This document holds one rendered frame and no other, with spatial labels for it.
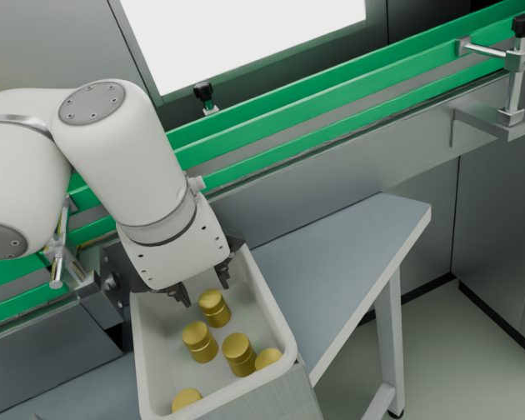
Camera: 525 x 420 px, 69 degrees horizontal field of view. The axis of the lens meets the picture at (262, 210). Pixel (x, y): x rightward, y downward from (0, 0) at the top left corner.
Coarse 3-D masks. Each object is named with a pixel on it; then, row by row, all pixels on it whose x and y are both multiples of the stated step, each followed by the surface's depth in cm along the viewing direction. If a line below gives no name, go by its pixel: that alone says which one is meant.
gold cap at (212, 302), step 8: (200, 296) 52; (208, 296) 52; (216, 296) 51; (200, 304) 51; (208, 304) 51; (216, 304) 50; (224, 304) 52; (208, 312) 51; (216, 312) 51; (224, 312) 52; (208, 320) 52; (216, 320) 52; (224, 320) 52
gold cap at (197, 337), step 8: (192, 328) 48; (200, 328) 48; (184, 336) 48; (192, 336) 47; (200, 336) 47; (208, 336) 48; (192, 344) 47; (200, 344) 47; (208, 344) 48; (216, 344) 50; (192, 352) 48; (200, 352) 48; (208, 352) 48; (216, 352) 49; (200, 360) 49; (208, 360) 49
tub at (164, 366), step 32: (192, 288) 56; (256, 288) 50; (160, 320) 56; (192, 320) 55; (256, 320) 52; (160, 352) 49; (256, 352) 48; (288, 352) 39; (160, 384) 44; (192, 384) 47; (224, 384) 46; (256, 384) 38; (160, 416) 40; (192, 416) 37
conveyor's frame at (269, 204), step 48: (480, 96) 65; (336, 144) 61; (384, 144) 64; (432, 144) 67; (480, 144) 72; (240, 192) 59; (288, 192) 62; (336, 192) 66; (0, 336) 47; (48, 336) 49; (96, 336) 52; (0, 384) 50; (48, 384) 53
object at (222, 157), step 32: (480, 32) 61; (512, 32) 63; (416, 64) 60; (448, 64) 62; (480, 64) 64; (320, 96) 57; (352, 96) 59; (384, 96) 61; (416, 96) 63; (256, 128) 56; (288, 128) 58; (320, 128) 60; (352, 128) 62; (192, 160) 55; (224, 160) 57; (256, 160) 59; (96, 224) 55
